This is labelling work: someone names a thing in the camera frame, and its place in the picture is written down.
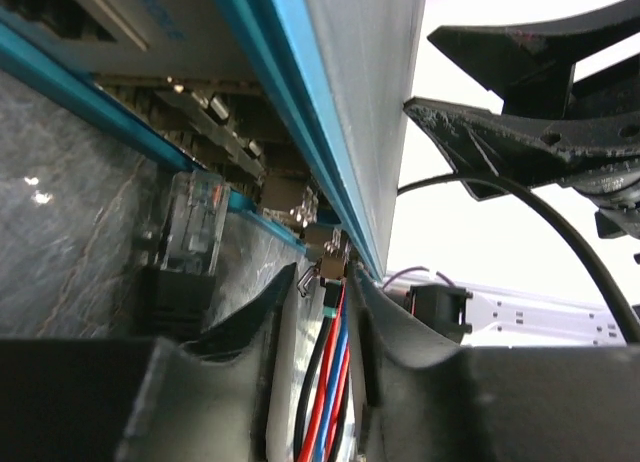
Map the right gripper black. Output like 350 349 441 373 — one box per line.
404 0 639 239

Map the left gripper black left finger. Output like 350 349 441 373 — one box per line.
1 264 297 461

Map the blue network cable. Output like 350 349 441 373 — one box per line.
312 291 351 462

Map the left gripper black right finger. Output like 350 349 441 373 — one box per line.
346 265 639 461

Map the red network cable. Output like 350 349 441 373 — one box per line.
298 281 351 462

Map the black network cable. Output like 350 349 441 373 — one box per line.
292 174 640 462

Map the dark grey network switch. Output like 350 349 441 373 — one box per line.
1 0 425 276

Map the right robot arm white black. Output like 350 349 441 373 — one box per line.
404 0 639 346

